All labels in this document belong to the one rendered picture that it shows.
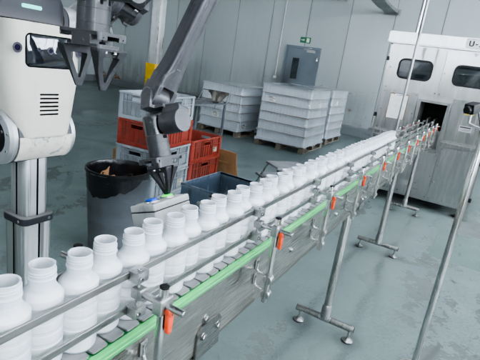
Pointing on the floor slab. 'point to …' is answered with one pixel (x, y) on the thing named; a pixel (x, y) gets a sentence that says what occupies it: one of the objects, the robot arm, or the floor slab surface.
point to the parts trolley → (209, 105)
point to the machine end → (434, 111)
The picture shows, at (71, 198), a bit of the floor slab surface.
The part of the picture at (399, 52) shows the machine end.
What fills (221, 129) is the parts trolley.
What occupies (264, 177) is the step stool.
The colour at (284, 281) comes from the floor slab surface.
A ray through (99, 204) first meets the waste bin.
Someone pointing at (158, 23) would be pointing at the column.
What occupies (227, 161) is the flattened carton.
